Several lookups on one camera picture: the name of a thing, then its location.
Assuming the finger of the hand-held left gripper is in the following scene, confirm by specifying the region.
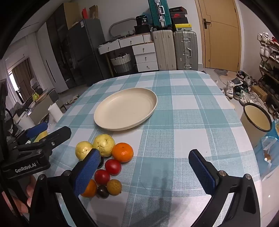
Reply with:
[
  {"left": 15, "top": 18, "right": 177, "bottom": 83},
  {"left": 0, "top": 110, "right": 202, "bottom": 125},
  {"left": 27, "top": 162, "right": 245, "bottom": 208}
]
[
  {"left": 16, "top": 122, "right": 49, "bottom": 142},
  {"left": 13, "top": 126, "right": 72, "bottom": 156}
]

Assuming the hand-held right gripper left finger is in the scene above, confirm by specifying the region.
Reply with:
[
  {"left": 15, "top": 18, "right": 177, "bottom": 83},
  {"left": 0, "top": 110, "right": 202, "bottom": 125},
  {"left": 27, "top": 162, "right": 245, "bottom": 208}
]
[{"left": 29, "top": 148, "right": 101, "bottom": 227}]

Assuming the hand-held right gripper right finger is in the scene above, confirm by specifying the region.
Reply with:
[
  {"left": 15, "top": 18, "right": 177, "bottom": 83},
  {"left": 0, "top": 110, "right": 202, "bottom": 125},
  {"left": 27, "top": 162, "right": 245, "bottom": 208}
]
[{"left": 188, "top": 149, "right": 261, "bottom": 227}]

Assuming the small orange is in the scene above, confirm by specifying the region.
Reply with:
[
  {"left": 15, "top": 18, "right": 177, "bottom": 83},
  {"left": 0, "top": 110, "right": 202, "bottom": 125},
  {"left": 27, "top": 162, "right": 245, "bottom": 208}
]
[{"left": 80, "top": 179, "right": 98, "bottom": 198}]

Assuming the small yellow-green guava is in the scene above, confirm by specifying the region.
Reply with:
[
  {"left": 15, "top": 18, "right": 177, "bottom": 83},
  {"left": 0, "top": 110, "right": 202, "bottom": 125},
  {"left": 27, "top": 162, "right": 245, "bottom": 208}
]
[{"left": 75, "top": 141, "right": 94, "bottom": 161}]

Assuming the brown round fruit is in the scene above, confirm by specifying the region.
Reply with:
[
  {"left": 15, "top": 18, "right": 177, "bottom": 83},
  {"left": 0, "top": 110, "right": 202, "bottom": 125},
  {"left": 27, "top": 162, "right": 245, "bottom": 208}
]
[{"left": 107, "top": 179, "right": 122, "bottom": 196}]

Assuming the large yellow-green guava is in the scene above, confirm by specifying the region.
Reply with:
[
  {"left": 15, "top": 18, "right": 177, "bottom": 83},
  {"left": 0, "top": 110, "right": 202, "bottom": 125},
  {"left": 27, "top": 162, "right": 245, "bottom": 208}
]
[{"left": 93, "top": 134, "right": 115, "bottom": 158}]

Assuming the large orange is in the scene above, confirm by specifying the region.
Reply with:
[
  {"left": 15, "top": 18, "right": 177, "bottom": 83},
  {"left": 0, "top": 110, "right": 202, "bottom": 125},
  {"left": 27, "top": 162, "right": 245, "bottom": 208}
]
[{"left": 112, "top": 142, "right": 134, "bottom": 163}]

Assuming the cream oval plate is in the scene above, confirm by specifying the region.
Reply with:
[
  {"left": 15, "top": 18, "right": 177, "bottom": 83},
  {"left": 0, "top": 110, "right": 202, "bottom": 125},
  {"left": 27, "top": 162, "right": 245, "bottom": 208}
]
[{"left": 94, "top": 88, "right": 158, "bottom": 131}]

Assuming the person's left hand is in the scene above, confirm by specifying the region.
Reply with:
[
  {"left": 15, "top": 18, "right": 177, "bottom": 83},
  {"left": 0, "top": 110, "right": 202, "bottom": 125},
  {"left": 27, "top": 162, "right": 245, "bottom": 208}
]
[{"left": 2, "top": 175, "right": 37, "bottom": 216}]

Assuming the yellow object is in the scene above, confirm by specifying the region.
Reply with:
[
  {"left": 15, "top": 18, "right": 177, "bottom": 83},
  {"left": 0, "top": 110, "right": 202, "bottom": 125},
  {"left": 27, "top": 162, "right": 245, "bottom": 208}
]
[{"left": 33, "top": 130, "right": 49, "bottom": 143}]

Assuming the red tomato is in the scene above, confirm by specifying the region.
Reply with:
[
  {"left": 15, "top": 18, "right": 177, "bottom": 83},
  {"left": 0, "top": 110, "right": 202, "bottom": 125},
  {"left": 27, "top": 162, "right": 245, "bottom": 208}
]
[
  {"left": 94, "top": 169, "right": 111, "bottom": 186},
  {"left": 105, "top": 159, "right": 122, "bottom": 175}
]

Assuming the paper towel roll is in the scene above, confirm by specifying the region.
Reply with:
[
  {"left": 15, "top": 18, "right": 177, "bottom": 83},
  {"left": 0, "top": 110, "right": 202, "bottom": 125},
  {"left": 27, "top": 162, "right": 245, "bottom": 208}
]
[{"left": 47, "top": 102, "right": 63, "bottom": 121}]

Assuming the dark purple plum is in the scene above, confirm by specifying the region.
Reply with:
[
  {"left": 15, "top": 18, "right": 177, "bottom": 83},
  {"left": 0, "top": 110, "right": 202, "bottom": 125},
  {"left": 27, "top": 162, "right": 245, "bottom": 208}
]
[{"left": 96, "top": 185, "right": 110, "bottom": 199}]

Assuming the teal checked tablecloth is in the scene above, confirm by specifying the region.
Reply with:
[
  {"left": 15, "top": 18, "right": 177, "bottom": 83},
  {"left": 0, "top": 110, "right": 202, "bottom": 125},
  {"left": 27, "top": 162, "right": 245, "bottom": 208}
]
[{"left": 47, "top": 70, "right": 262, "bottom": 227}]

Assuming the brown curtain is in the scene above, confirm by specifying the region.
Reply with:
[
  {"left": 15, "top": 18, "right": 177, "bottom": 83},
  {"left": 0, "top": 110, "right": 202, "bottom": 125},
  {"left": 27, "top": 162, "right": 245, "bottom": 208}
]
[{"left": 11, "top": 58, "right": 36, "bottom": 103}]

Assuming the cream enamel bucket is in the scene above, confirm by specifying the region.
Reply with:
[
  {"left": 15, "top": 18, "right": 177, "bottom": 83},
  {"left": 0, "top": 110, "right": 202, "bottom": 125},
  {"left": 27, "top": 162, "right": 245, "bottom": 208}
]
[{"left": 240, "top": 102, "right": 273, "bottom": 149}]

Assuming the blue plastic bag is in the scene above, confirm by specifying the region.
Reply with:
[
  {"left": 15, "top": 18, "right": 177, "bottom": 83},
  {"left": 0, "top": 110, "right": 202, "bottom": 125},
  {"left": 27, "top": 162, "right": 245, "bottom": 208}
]
[{"left": 260, "top": 120, "right": 279, "bottom": 181}]

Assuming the dark tall cabinet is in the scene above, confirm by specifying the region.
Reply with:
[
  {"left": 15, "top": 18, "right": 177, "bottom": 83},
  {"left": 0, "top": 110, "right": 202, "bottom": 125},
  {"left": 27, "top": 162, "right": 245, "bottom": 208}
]
[{"left": 46, "top": 2, "right": 81, "bottom": 89}]

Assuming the grey refrigerator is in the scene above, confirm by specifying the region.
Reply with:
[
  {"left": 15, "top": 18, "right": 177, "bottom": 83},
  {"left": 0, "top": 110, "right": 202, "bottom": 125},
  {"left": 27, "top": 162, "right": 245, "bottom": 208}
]
[{"left": 66, "top": 19, "right": 109, "bottom": 86}]

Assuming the pile of shoes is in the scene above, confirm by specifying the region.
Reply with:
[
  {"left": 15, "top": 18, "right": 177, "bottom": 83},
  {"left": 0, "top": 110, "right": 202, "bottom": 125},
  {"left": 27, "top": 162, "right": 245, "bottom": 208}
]
[{"left": 225, "top": 70, "right": 265, "bottom": 107}]

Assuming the woven laundry basket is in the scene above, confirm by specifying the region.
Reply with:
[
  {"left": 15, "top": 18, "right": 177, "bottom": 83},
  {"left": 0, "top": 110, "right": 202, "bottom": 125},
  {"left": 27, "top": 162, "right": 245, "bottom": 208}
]
[{"left": 110, "top": 53, "right": 133, "bottom": 73}]

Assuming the cardboard box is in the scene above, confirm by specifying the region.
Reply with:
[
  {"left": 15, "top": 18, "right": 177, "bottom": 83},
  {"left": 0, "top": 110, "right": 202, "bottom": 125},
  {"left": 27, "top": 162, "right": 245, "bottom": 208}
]
[{"left": 251, "top": 85, "right": 268, "bottom": 102}]

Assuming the grey floor mat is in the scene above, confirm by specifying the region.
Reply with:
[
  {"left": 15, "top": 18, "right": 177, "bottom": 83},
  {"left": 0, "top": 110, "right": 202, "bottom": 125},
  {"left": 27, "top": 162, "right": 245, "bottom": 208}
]
[{"left": 212, "top": 68, "right": 228, "bottom": 78}]

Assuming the white drawer desk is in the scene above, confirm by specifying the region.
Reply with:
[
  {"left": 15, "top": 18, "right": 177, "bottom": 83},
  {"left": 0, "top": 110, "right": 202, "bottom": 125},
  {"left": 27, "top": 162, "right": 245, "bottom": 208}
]
[{"left": 97, "top": 33, "right": 159, "bottom": 76}]

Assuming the silver suitcase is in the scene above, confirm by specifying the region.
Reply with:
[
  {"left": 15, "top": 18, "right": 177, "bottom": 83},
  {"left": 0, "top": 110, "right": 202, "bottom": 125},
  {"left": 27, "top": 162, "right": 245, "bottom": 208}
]
[{"left": 173, "top": 31, "right": 199, "bottom": 71}]

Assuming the shoe rack with shoes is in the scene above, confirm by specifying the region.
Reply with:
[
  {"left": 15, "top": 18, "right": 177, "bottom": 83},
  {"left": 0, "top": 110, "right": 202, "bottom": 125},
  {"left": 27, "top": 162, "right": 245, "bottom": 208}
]
[{"left": 257, "top": 32, "right": 279, "bottom": 119}]

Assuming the oval mirror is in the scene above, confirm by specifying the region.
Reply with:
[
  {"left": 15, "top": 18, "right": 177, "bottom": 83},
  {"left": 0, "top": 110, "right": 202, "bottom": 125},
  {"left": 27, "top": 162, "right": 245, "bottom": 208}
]
[{"left": 108, "top": 18, "right": 138, "bottom": 39}]

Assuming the beige suitcase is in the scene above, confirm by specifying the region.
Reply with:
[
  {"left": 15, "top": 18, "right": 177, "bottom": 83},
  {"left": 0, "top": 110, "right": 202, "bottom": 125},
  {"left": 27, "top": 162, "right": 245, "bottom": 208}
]
[{"left": 152, "top": 29, "right": 176, "bottom": 71}]

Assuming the brown paper bag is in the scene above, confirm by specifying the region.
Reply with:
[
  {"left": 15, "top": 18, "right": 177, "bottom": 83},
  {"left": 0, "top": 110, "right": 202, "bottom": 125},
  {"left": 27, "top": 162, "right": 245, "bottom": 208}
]
[{"left": 89, "top": 5, "right": 98, "bottom": 20}]

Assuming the wooden door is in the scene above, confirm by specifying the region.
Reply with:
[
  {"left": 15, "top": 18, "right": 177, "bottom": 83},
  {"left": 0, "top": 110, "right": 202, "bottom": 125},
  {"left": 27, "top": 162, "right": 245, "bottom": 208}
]
[{"left": 195, "top": 0, "right": 242, "bottom": 71}]

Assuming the black bag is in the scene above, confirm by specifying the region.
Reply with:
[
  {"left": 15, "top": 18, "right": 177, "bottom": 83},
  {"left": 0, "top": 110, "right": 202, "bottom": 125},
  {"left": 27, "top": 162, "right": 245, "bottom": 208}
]
[{"left": 133, "top": 25, "right": 153, "bottom": 35}]

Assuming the black plastic tub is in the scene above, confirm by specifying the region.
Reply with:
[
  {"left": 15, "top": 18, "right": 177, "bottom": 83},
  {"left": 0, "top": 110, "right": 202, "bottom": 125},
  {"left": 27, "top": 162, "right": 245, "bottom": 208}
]
[{"left": 135, "top": 15, "right": 149, "bottom": 26}]

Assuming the yellow black shoe box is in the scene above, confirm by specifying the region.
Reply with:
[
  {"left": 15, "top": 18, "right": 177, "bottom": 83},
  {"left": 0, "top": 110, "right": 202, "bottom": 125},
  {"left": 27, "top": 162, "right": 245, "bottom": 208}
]
[{"left": 173, "top": 24, "right": 193, "bottom": 31}]

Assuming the teal suitcase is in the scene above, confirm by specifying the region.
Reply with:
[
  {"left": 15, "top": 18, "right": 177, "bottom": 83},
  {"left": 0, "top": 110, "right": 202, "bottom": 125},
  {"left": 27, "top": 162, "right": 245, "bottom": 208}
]
[{"left": 148, "top": 0, "right": 172, "bottom": 28}]

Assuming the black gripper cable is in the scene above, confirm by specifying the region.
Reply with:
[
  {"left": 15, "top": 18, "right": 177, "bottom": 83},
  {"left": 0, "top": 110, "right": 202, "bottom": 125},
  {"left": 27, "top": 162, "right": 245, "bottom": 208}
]
[{"left": 5, "top": 108, "right": 16, "bottom": 136}]

